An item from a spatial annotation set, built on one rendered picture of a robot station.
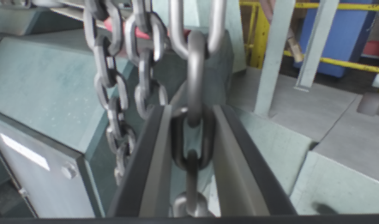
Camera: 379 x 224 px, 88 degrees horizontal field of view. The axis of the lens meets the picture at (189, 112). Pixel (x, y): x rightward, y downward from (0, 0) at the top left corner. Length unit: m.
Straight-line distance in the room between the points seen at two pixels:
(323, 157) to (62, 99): 0.50
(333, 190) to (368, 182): 0.07
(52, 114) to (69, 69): 0.05
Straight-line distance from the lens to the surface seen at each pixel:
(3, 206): 0.48
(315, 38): 0.89
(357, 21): 3.09
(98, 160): 0.21
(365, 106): 0.47
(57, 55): 0.28
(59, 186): 0.28
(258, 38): 2.24
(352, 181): 0.55
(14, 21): 0.45
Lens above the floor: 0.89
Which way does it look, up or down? 29 degrees down
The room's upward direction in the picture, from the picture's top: 1 degrees clockwise
